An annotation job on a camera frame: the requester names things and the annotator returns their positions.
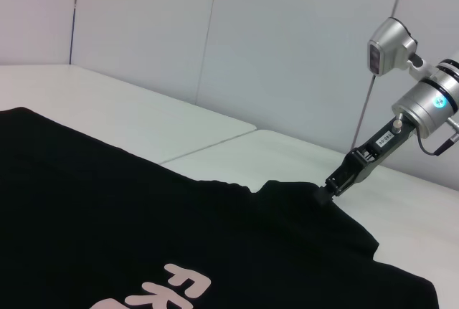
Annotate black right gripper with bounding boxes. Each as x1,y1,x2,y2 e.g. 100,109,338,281
310,115,415,207

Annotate black t-shirt with FREE print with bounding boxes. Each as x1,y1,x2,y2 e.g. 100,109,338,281
0,106,440,309

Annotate right gripper cable with plug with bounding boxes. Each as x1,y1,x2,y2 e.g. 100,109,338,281
419,117,459,158

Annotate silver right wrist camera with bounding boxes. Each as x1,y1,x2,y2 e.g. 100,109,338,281
367,16,437,77

